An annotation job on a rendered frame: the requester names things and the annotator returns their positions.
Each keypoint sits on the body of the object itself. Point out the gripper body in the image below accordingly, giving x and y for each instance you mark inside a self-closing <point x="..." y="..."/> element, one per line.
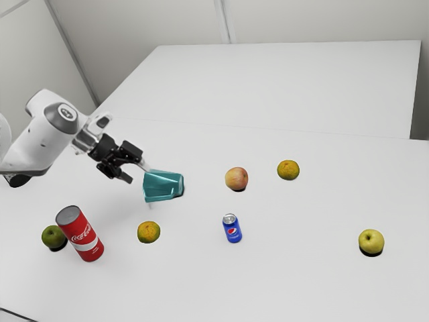
<point x="104" y="147"/>

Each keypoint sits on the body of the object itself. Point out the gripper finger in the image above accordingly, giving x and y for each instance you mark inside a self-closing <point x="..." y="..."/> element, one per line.
<point x="114" y="170"/>
<point x="132" y="152"/>

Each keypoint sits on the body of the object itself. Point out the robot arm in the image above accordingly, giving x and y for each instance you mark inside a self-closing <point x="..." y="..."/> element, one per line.
<point x="37" y="141"/>

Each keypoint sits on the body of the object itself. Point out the teal faceted mug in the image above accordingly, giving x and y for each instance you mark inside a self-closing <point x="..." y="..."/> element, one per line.
<point x="162" y="186"/>

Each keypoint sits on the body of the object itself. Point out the orange with green patches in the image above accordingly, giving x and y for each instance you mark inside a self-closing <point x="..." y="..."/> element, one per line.
<point x="148" y="231"/>
<point x="288" y="169"/>

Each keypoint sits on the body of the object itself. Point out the tall red can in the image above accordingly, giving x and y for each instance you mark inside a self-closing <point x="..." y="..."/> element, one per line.
<point x="80" y="233"/>

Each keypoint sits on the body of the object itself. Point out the dark green apple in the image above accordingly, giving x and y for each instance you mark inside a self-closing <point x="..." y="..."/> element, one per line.
<point x="52" y="236"/>

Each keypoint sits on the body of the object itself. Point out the red yellow apple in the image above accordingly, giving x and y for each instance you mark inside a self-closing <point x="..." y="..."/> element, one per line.
<point x="236" y="178"/>

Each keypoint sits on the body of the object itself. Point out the small blue can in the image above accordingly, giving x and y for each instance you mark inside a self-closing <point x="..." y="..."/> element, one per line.
<point x="232" y="229"/>

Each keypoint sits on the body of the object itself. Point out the yellow green apple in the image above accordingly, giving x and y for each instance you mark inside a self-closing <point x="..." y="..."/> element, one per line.
<point x="371" y="241"/>

